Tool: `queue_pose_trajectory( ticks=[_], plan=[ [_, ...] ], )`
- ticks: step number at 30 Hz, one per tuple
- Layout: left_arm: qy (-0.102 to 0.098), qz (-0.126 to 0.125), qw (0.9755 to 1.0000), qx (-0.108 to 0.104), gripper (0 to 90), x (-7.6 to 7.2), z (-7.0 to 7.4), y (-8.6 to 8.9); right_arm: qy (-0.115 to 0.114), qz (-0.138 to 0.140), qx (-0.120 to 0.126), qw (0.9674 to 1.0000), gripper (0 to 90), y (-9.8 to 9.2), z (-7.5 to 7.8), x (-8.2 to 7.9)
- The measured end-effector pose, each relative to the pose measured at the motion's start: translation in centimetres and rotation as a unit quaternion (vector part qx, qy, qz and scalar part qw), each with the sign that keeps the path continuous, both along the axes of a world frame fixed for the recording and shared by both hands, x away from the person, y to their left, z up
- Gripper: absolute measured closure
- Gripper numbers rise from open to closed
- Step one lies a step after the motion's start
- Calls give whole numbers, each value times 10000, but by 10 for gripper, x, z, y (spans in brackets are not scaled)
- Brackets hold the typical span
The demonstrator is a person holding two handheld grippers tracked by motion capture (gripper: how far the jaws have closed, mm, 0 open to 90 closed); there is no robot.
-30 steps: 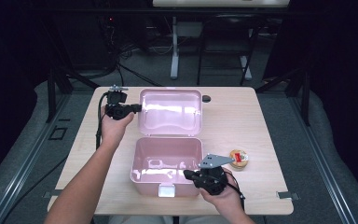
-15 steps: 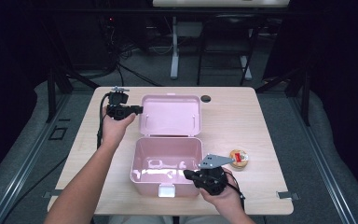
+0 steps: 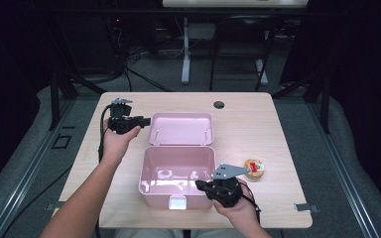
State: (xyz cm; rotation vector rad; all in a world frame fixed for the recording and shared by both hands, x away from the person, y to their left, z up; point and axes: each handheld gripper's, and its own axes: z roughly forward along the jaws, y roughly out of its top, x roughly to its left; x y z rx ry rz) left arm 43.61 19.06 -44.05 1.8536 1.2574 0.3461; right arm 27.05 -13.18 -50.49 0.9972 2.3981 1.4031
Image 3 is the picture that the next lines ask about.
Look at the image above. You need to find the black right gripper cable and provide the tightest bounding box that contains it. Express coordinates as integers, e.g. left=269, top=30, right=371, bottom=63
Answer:
left=241, top=181, right=263, bottom=226

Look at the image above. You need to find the black chair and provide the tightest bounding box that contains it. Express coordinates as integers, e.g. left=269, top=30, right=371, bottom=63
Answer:
left=208, top=14, right=284, bottom=92

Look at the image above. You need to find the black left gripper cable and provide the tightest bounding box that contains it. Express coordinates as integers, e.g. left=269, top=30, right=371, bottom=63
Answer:
left=95, top=104, right=113, bottom=238

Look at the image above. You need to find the pink storage box white handle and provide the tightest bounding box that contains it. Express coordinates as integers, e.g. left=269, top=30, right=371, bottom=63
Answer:
left=138, top=112, right=216, bottom=211

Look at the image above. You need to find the black metal stand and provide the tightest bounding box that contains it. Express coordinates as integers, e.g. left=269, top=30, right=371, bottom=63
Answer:
left=271, top=70, right=331, bottom=135
left=48, top=19, right=107, bottom=132

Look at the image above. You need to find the person's right hand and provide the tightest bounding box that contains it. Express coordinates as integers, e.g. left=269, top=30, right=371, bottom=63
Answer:
left=212, top=178, right=263, bottom=230

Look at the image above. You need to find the white desk leg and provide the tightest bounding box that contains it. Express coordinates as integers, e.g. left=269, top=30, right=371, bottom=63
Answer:
left=255, top=59, right=269, bottom=86
left=181, top=17, right=192, bottom=85

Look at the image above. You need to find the black floor cable bundle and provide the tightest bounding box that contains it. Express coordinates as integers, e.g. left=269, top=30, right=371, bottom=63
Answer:
left=105, top=16, right=174, bottom=93

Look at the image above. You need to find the white desk top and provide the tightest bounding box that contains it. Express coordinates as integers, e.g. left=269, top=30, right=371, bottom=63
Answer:
left=162, top=0, right=309, bottom=9

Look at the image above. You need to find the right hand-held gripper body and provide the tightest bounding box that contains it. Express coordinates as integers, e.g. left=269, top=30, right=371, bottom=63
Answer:
left=204, top=163, right=251, bottom=209

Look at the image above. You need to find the long black floor cable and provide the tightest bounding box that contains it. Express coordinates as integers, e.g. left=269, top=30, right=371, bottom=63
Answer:
left=1, top=165, right=73, bottom=237

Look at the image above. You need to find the person's left hand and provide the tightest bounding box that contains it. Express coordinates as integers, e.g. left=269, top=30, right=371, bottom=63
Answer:
left=101, top=118, right=143, bottom=165

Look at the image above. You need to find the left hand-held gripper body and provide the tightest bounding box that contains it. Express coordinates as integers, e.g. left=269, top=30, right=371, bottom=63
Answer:
left=107, top=97, right=139, bottom=135

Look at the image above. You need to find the grey tape piece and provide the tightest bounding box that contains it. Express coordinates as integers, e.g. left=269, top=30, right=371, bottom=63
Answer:
left=45, top=201, right=63, bottom=212
left=294, top=202, right=320, bottom=213

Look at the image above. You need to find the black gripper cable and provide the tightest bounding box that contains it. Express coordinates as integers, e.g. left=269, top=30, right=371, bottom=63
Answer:
left=241, top=181, right=263, bottom=226
left=95, top=104, right=113, bottom=238

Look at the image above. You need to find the black computer tower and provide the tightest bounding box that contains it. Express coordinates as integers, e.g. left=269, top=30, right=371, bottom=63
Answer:
left=75, top=13, right=121, bottom=75

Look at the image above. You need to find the small round food item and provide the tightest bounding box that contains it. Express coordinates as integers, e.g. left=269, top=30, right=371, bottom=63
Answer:
left=243, top=158, right=266, bottom=181

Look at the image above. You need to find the aluminium floor rail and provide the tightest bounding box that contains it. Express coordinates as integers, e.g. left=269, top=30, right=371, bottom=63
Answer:
left=307, top=102, right=381, bottom=238
left=0, top=98, right=77, bottom=238

